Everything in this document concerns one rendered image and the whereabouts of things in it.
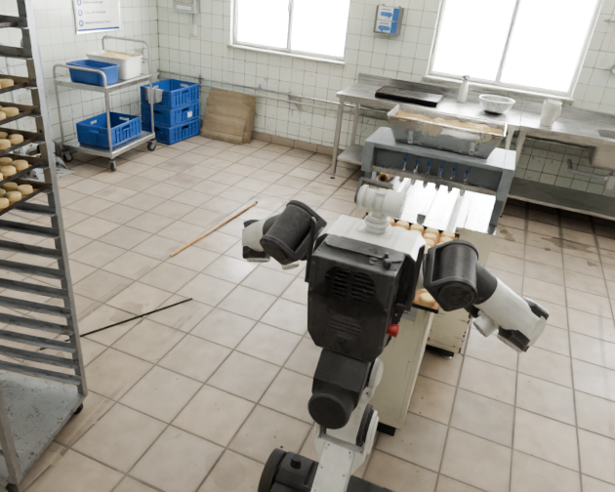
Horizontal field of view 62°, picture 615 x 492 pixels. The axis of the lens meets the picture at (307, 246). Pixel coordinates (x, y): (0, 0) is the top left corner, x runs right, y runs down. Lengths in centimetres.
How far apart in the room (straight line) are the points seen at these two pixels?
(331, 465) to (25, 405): 138
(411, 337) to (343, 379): 87
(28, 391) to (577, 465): 252
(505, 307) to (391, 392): 116
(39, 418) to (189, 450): 64
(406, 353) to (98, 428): 142
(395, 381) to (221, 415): 85
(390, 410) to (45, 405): 152
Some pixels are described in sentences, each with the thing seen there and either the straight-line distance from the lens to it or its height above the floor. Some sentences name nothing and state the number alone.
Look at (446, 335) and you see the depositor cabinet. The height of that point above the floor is 18.
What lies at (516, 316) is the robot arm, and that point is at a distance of 139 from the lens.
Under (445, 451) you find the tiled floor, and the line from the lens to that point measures 266.
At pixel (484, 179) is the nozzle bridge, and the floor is 108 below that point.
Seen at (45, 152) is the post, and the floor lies 127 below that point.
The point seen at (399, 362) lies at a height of 46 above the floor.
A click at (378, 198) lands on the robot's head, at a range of 128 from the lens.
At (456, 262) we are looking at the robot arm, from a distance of 127.
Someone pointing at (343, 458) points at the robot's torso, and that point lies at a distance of 187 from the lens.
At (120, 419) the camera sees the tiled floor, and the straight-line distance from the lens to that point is 266.
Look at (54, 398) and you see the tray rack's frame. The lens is 261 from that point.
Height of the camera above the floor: 191
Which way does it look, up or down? 28 degrees down
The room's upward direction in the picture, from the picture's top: 6 degrees clockwise
